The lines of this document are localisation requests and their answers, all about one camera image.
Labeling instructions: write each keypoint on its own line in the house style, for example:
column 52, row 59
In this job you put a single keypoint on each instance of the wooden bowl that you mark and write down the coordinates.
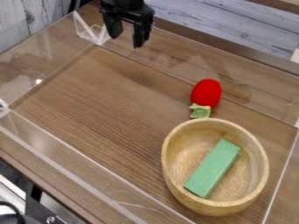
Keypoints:
column 186, row 147

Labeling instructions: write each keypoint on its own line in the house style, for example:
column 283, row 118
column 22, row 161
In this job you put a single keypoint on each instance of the black metal table bracket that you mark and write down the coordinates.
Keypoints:
column 36, row 210

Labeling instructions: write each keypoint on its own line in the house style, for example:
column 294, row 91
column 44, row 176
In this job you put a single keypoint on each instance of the clear acrylic tray walls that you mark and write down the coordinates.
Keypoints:
column 92, row 107

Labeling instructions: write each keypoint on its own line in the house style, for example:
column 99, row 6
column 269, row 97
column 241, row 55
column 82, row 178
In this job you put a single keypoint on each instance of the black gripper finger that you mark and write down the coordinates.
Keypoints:
column 143, row 28
column 114, row 25

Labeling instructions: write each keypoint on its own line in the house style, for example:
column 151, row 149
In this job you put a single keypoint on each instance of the green rectangular block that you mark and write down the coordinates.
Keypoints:
column 213, row 168

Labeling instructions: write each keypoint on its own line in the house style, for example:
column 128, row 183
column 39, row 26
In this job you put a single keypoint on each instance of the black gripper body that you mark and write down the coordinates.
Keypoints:
column 130, row 10

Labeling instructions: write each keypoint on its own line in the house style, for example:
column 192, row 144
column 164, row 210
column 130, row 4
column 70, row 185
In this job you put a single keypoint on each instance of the red plush strawberry toy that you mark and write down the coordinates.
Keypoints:
column 205, row 98

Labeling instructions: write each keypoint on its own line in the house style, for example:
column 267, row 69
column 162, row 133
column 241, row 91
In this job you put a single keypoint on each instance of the clear acrylic corner bracket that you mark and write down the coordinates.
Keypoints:
column 95, row 33

